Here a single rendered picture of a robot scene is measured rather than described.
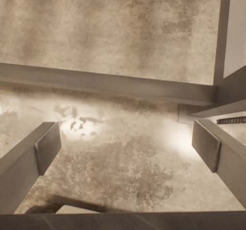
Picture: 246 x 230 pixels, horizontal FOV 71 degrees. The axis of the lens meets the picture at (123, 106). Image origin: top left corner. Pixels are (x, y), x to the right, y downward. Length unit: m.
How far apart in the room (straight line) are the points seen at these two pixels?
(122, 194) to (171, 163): 0.27
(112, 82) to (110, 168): 0.48
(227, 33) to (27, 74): 0.64
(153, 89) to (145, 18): 0.57
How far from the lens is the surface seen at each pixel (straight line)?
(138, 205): 0.92
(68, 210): 0.90
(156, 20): 1.02
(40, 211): 0.97
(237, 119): 0.68
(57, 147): 0.16
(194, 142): 0.17
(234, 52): 0.62
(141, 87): 0.53
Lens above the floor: 0.85
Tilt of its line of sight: 80 degrees down
